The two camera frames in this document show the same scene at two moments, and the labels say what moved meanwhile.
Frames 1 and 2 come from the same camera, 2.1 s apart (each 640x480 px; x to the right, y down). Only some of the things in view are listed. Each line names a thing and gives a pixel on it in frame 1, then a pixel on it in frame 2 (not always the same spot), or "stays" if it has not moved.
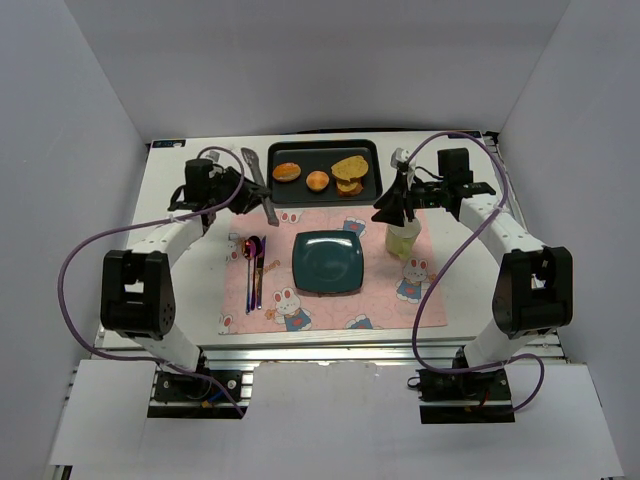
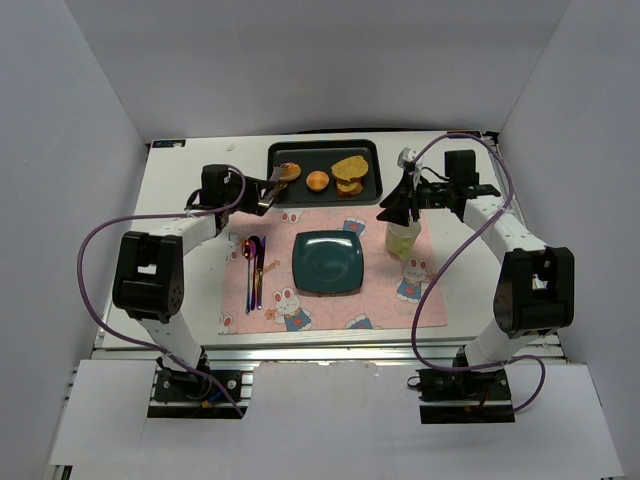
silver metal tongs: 253,161 -> 266,194
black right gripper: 406,192 stays
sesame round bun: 287,171 stays
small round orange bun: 317,180 stays
